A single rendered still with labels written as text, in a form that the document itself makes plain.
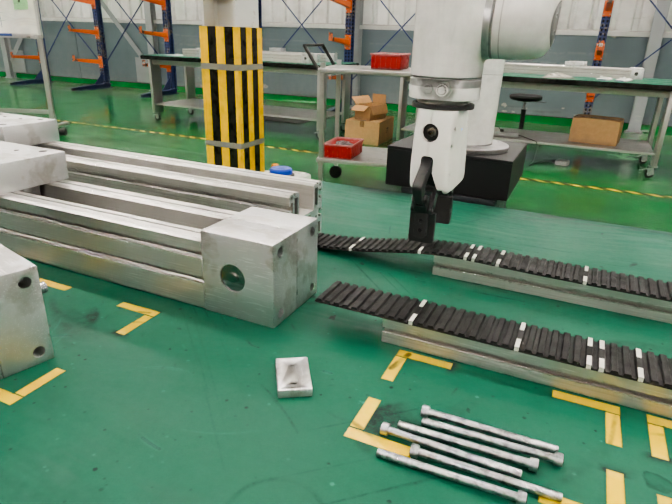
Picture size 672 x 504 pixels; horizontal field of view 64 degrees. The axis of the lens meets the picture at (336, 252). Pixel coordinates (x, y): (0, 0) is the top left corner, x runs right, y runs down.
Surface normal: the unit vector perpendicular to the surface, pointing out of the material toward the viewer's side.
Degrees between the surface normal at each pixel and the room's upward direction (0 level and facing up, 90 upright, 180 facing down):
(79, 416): 0
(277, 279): 90
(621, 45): 90
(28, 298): 90
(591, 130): 90
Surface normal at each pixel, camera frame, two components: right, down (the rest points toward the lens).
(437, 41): -0.49, 0.32
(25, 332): 0.77, 0.26
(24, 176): 0.90, 0.18
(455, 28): -0.25, 0.36
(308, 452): 0.03, -0.93
